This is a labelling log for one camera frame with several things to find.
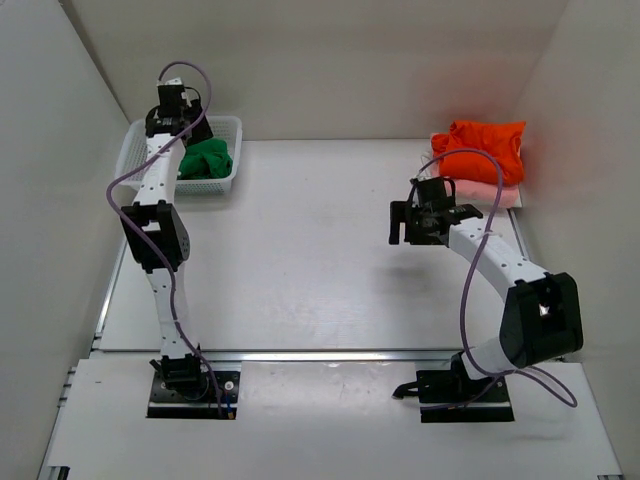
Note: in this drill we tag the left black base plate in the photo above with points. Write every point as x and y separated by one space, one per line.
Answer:
198 404

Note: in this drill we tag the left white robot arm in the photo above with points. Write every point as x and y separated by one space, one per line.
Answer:
160 244

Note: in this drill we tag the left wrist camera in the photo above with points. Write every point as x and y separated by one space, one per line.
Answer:
177 81

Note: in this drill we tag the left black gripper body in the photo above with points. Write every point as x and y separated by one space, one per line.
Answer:
195 111

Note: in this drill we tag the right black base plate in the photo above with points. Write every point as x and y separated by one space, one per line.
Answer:
444 400

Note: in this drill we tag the green t shirt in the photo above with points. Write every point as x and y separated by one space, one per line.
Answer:
206 160

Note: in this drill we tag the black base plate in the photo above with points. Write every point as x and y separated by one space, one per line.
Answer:
198 404
444 400

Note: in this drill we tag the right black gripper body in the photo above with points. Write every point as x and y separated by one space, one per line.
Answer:
418 232

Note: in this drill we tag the orange folded t shirt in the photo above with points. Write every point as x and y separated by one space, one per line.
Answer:
501 141

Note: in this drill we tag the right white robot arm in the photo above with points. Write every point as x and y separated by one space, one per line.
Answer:
541 319

